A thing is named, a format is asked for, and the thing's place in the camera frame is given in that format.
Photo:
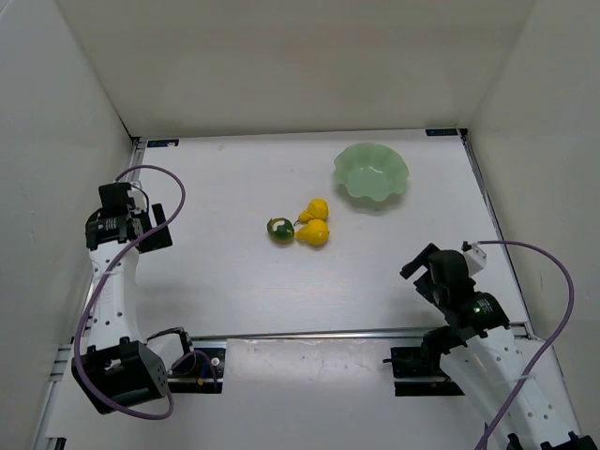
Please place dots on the front aluminium rail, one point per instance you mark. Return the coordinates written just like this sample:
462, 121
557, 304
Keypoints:
386, 333

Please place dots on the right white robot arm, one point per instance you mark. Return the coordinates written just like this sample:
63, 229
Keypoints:
477, 350

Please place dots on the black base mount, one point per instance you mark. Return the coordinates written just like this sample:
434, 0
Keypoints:
200, 373
414, 377

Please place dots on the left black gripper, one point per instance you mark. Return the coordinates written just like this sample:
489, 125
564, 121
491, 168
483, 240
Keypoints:
157, 230

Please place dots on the green yellow fake fruit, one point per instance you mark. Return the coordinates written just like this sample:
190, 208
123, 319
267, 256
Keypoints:
280, 230

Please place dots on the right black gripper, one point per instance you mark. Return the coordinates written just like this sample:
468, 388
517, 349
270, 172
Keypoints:
417, 270

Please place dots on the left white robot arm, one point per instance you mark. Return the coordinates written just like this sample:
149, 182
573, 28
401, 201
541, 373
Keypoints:
115, 364

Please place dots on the left blue corner label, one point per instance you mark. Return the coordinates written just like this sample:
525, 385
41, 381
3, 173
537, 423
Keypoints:
162, 143

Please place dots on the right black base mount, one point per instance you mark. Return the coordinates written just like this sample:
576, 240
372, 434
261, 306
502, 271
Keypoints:
414, 377

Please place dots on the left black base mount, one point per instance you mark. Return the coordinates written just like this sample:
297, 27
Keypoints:
200, 373

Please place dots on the blue corner label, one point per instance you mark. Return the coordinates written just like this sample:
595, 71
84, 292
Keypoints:
162, 143
441, 132

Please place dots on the green wavy fruit bowl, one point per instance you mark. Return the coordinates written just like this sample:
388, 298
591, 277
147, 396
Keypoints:
371, 170

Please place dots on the right blue corner label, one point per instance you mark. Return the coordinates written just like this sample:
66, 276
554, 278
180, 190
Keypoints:
441, 132

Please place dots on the yellow fake pear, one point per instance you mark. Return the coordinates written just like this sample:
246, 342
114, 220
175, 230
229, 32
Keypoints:
315, 233
316, 209

